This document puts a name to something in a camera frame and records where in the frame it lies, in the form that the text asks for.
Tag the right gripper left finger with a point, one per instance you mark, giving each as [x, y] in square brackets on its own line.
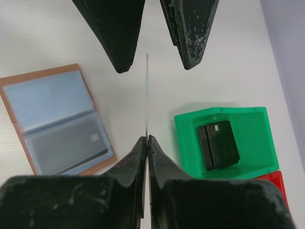
[112, 200]

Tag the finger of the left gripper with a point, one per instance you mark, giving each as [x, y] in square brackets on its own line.
[116, 24]
[189, 23]

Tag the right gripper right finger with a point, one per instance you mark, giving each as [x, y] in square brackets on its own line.
[179, 201]

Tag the black credit card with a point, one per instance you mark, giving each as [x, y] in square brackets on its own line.
[146, 96]

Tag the red plastic bin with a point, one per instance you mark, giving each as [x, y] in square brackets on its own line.
[277, 179]

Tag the green plastic bin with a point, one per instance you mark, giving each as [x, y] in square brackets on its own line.
[253, 136]

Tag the brown leather card holder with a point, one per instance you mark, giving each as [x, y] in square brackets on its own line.
[44, 99]

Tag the black cards stack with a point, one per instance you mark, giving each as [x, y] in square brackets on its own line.
[218, 145]

